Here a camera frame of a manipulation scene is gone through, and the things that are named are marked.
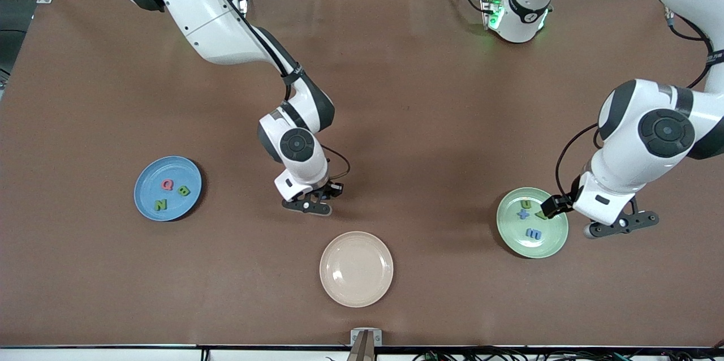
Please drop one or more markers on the red letter Q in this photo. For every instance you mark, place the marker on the red letter Q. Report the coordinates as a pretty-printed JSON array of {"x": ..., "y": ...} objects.
[{"x": 167, "y": 184}]

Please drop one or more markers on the green letter q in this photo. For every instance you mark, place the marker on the green letter q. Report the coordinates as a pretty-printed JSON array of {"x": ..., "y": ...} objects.
[{"x": 539, "y": 217}]

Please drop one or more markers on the silver base connector box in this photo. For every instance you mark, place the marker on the silver base connector box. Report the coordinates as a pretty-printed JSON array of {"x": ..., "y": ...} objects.
[{"x": 491, "y": 10}]

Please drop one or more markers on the green letter u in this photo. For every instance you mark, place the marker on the green letter u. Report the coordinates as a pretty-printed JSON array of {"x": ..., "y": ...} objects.
[{"x": 526, "y": 203}]

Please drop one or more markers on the green letter B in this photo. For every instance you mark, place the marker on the green letter B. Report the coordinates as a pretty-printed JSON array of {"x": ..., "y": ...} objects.
[{"x": 183, "y": 191}]

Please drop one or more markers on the grey metal bracket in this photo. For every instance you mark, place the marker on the grey metal bracket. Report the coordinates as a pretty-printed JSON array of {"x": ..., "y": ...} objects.
[{"x": 366, "y": 344}]

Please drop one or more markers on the blue letter x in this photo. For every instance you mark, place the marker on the blue letter x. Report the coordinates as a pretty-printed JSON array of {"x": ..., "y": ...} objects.
[{"x": 524, "y": 214}]

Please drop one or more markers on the beige plate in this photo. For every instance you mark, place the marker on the beige plate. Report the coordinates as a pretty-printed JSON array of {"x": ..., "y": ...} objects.
[{"x": 356, "y": 269}]

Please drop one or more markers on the brown table mat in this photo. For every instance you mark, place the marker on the brown table mat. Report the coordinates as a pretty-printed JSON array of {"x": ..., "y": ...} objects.
[{"x": 113, "y": 293}]

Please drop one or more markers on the blue plate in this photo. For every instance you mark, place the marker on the blue plate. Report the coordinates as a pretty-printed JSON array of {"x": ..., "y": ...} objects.
[{"x": 150, "y": 180}]

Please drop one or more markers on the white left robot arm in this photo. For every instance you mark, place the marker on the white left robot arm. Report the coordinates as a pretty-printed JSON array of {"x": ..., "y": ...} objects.
[{"x": 667, "y": 132}]

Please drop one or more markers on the green plate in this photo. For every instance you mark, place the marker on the green plate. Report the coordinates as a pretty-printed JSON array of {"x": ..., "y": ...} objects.
[{"x": 520, "y": 245}]

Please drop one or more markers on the blue letter m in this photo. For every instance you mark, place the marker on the blue letter m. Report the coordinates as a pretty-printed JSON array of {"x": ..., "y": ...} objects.
[{"x": 533, "y": 233}]

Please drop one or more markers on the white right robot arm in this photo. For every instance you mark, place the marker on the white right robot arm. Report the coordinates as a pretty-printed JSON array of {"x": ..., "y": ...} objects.
[{"x": 297, "y": 144}]

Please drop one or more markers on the green letter N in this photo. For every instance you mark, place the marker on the green letter N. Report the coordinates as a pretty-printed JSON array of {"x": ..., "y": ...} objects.
[{"x": 161, "y": 205}]

